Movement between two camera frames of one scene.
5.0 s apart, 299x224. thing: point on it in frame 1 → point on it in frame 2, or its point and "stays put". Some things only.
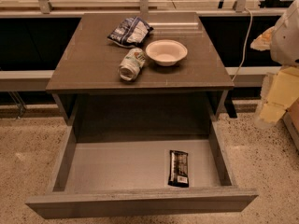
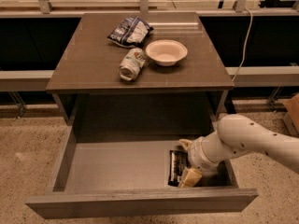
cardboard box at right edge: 291,119 stays put
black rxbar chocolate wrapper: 178,169 stays put
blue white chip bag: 131,32 stays put
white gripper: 287,37 → 196,155
